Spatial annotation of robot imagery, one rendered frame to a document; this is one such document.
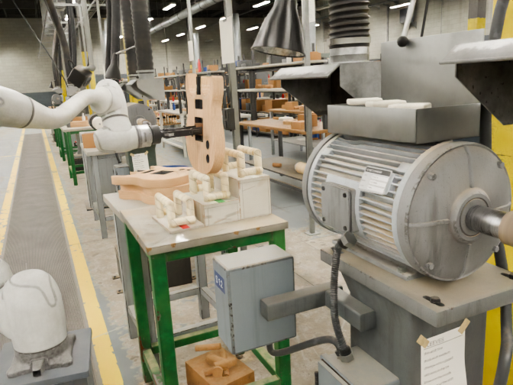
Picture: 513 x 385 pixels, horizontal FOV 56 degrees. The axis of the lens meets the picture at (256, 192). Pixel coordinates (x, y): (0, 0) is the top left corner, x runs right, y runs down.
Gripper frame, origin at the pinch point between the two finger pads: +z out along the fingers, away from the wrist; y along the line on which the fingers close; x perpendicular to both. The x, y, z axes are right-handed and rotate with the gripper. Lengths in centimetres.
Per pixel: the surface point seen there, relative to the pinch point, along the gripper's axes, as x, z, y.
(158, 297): -58, -30, 25
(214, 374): -114, -4, 1
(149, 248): -38, -32, 25
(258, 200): -31.0, 19.1, 13.9
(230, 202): -29.7, 6.4, 13.9
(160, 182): -30, -6, -45
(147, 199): -38, -12, -51
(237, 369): -118, 10, -3
